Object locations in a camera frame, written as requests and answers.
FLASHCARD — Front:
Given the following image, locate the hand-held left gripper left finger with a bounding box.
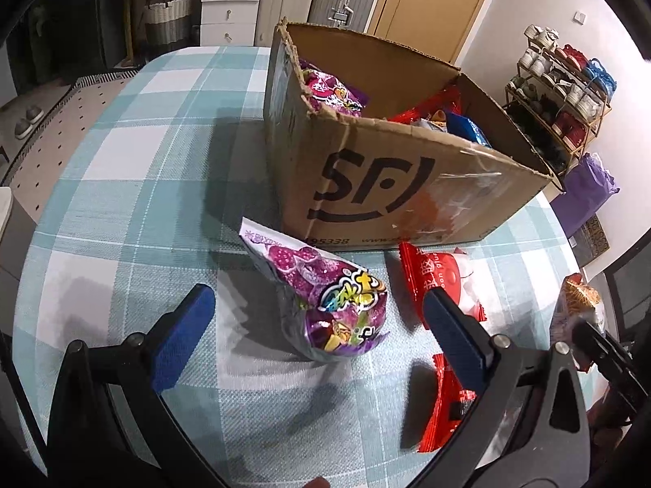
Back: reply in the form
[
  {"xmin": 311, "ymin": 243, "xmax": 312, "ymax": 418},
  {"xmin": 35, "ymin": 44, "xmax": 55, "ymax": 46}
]
[{"xmin": 47, "ymin": 283, "xmax": 216, "ymax": 488}]

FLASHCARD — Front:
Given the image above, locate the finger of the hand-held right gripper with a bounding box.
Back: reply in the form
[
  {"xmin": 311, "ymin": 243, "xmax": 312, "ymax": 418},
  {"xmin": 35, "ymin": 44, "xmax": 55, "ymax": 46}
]
[{"xmin": 572, "ymin": 320, "xmax": 642, "ymax": 403}]

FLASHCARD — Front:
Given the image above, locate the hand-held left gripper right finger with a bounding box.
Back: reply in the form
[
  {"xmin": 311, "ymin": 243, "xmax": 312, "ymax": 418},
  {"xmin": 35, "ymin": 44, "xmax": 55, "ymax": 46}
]
[{"xmin": 422, "ymin": 291, "xmax": 592, "ymax": 488}]

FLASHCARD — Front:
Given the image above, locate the white and orange snack packet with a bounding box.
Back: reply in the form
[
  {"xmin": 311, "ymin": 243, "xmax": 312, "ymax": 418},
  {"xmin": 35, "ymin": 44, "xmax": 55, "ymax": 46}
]
[{"xmin": 552, "ymin": 274, "xmax": 606, "ymax": 372}]

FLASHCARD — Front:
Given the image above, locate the red and white snack packet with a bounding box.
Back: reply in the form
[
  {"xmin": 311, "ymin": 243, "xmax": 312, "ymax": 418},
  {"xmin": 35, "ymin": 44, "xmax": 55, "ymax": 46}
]
[{"xmin": 399, "ymin": 241, "xmax": 486, "ymax": 329}]

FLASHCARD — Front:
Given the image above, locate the purple snack packet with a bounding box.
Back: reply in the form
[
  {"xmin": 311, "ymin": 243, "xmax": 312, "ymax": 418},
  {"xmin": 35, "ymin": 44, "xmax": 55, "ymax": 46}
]
[
  {"xmin": 240, "ymin": 217, "xmax": 390, "ymax": 364},
  {"xmin": 297, "ymin": 58, "xmax": 367, "ymax": 115}
]

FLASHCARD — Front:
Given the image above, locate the brown cardboard box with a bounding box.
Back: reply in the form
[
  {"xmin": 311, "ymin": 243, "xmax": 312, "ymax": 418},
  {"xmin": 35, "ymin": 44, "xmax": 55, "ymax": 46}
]
[{"xmin": 264, "ymin": 19, "xmax": 555, "ymax": 251}]

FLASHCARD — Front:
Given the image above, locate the brown dotted doormat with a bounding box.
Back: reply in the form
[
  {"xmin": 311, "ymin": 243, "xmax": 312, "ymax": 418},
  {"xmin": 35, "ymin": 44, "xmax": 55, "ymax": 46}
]
[{"xmin": 570, "ymin": 216, "xmax": 610, "ymax": 265}]

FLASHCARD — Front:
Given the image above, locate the purple bag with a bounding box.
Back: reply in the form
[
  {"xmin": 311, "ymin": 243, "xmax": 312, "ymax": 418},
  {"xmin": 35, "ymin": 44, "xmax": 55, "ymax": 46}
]
[{"xmin": 552, "ymin": 152, "xmax": 618, "ymax": 235}]

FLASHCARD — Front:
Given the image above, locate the patterned floor mat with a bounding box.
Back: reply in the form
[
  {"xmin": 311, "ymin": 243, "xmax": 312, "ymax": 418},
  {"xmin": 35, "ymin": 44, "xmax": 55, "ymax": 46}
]
[{"xmin": 0, "ymin": 68, "xmax": 138, "ymax": 224}]

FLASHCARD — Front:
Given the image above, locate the red snack packet blue label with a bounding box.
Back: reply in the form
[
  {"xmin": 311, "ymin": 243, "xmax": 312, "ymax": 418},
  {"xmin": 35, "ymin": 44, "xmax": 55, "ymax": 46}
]
[{"xmin": 389, "ymin": 84, "xmax": 463, "ymax": 125}]

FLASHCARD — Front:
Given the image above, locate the wooden shoe rack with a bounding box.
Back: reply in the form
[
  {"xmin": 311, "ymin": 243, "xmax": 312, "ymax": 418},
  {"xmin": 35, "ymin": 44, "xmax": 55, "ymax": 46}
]
[{"xmin": 505, "ymin": 24, "xmax": 616, "ymax": 191}]

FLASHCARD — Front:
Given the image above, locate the pair of grey slippers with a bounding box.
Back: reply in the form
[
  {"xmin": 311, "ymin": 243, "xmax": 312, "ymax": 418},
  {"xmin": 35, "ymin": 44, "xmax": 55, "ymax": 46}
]
[{"xmin": 14, "ymin": 106, "xmax": 44, "ymax": 138}]

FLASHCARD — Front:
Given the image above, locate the shoe rack with shoes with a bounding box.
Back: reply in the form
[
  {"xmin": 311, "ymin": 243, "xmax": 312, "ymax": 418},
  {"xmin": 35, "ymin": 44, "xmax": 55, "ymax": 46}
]
[{"xmin": 509, "ymin": 24, "xmax": 616, "ymax": 174}]

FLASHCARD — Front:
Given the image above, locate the grey and white laundry basket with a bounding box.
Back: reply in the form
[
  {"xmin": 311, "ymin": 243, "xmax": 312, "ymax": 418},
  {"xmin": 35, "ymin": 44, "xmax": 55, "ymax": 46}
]
[{"xmin": 144, "ymin": 0, "xmax": 192, "ymax": 46}]

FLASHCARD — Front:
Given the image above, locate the white drawer cabinet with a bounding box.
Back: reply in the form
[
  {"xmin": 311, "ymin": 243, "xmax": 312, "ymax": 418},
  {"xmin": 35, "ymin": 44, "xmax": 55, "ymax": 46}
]
[{"xmin": 112, "ymin": 0, "xmax": 265, "ymax": 46}]

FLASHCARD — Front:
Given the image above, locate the wooden door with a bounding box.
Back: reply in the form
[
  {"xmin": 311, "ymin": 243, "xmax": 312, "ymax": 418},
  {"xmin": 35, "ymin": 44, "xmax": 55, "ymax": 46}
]
[{"xmin": 369, "ymin": 0, "xmax": 499, "ymax": 64}]

